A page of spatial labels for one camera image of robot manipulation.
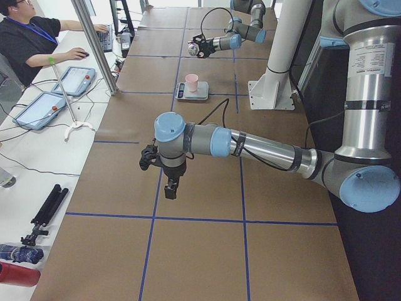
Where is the orange black connector strip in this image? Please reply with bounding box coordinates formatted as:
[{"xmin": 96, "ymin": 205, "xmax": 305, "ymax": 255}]
[{"xmin": 112, "ymin": 59, "xmax": 123, "ymax": 74}]

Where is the metal rod white claw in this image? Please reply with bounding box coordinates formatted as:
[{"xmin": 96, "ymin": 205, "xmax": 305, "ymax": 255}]
[{"xmin": 49, "ymin": 57, "xmax": 95, "ymax": 142}]

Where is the blue teach pendant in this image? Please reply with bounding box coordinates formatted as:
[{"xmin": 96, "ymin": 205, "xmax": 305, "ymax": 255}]
[
  {"xmin": 13, "ymin": 92, "xmax": 66, "ymax": 130},
  {"xmin": 60, "ymin": 66, "xmax": 96, "ymax": 97}
]

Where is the aluminium frame post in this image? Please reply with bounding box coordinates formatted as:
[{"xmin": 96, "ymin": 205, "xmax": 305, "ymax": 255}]
[{"xmin": 71, "ymin": 0, "xmax": 118, "ymax": 95}]

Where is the red water bottle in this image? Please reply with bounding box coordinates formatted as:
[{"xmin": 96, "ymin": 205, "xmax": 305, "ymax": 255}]
[{"xmin": 1, "ymin": 262, "xmax": 41, "ymax": 287}]

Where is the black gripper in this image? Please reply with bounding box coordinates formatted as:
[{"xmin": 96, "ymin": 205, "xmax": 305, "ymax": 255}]
[
  {"xmin": 163, "ymin": 159, "xmax": 187, "ymax": 199},
  {"xmin": 188, "ymin": 34, "xmax": 215, "ymax": 58}
]

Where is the black folded tripod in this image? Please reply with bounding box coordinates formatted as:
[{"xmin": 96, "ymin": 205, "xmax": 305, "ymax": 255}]
[{"xmin": 21, "ymin": 184, "xmax": 69, "ymax": 246}]

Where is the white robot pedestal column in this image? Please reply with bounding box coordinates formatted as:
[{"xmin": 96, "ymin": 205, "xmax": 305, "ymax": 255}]
[{"xmin": 248, "ymin": 0, "xmax": 312, "ymax": 110}]

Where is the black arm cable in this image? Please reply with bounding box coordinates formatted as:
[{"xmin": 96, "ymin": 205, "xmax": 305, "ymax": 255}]
[
  {"xmin": 200, "ymin": 6, "xmax": 236, "ymax": 41},
  {"xmin": 184, "ymin": 98, "xmax": 346, "ymax": 167}
]

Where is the person's right hand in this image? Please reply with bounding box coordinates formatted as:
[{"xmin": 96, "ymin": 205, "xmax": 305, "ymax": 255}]
[{"xmin": 70, "ymin": 48, "xmax": 88, "ymax": 60}]

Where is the person in black shirt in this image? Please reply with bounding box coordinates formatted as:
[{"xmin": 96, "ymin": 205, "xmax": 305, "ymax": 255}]
[{"xmin": 0, "ymin": 0, "xmax": 109, "ymax": 87}]

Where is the silver digital kitchen scale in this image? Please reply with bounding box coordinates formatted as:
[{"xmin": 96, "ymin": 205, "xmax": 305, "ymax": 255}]
[{"xmin": 175, "ymin": 82, "xmax": 209, "ymax": 101}]

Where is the far blue teach pendant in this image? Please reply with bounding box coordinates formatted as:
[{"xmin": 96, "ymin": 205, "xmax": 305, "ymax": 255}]
[{"xmin": 60, "ymin": 66, "xmax": 96, "ymax": 97}]

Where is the blue folded umbrella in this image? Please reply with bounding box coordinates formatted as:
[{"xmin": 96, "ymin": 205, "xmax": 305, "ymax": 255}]
[{"xmin": 1, "ymin": 244, "xmax": 44, "ymax": 264}]

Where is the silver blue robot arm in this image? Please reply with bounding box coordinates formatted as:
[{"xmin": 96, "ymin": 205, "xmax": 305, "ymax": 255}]
[
  {"xmin": 187, "ymin": 1, "xmax": 266, "ymax": 58},
  {"xmin": 140, "ymin": 1, "xmax": 400, "ymax": 213}
]

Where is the black box with label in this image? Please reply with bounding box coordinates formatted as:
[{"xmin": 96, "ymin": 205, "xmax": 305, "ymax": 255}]
[{"xmin": 120, "ymin": 32, "xmax": 131, "ymax": 58}]

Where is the clear grey drinking bottle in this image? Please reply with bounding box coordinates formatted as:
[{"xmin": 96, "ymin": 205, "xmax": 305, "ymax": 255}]
[{"xmin": 0, "ymin": 167, "xmax": 16, "ymax": 188}]

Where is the near blue teach pendant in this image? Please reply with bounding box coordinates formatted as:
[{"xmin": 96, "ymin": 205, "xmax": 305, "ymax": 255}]
[{"xmin": 13, "ymin": 92, "xmax": 66, "ymax": 130}]

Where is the pink paper cup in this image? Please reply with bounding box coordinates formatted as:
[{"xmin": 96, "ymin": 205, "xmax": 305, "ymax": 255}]
[{"xmin": 185, "ymin": 73, "xmax": 199, "ymax": 92}]

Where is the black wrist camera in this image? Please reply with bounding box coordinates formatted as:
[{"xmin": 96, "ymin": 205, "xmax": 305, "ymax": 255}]
[{"xmin": 139, "ymin": 144, "xmax": 162, "ymax": 171}]

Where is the person's left hand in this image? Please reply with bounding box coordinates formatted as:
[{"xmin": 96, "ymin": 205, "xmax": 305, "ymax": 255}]
[{"xmin": 93, "ymin": 24, "xmax": 108, "ymax": 33}]

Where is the clear glass sauce bottle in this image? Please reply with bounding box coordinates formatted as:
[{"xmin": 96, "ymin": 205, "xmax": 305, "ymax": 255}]
[{"xmin": 188, "ymin": 43, "xmax": 199, "ymax": 56}]

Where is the black computer keyboard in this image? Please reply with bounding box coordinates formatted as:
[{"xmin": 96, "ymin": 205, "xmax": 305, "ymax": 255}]
[{"xmin": 96, "ymin": 24, "xmax": 113, "ymax": 53}]

